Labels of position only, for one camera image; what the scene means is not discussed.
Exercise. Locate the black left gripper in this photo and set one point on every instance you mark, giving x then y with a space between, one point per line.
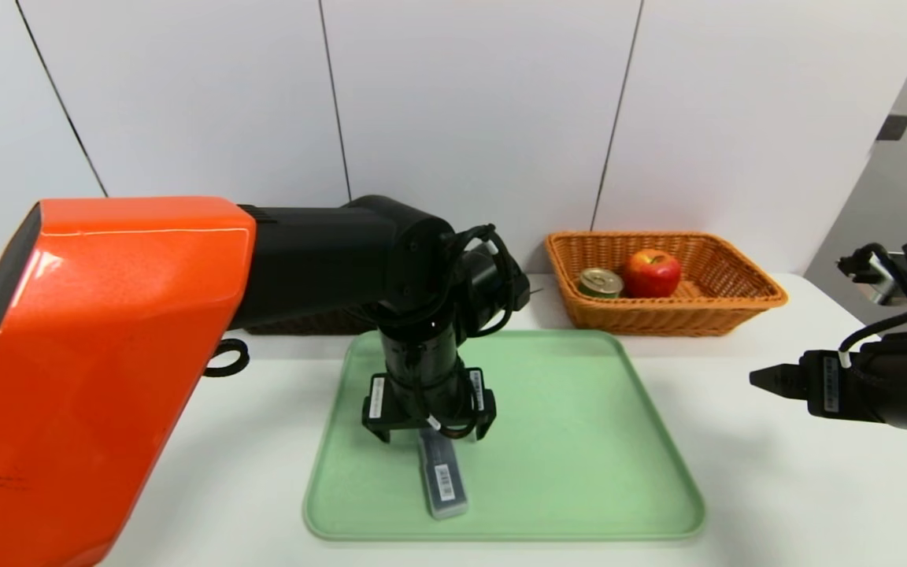
427 399

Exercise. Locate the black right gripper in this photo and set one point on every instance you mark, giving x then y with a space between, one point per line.
829 383

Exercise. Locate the clear grey pencil lead case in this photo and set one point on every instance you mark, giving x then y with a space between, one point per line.
446 480

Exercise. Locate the red yellow apple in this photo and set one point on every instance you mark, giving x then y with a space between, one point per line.
652 274

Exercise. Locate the tin can gold lid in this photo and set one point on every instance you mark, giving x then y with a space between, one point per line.
600 283

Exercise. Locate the orange wicker basket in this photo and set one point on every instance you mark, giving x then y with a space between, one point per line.
697 315

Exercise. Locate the dark brown wicker basket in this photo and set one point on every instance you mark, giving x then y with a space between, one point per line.
312 323

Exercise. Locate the light green plastic tray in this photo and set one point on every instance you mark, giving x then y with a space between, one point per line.
579 457

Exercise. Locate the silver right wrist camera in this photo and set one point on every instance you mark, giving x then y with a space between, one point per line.
875 276

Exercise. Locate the dark wall plate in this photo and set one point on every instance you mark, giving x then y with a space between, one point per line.
893 127

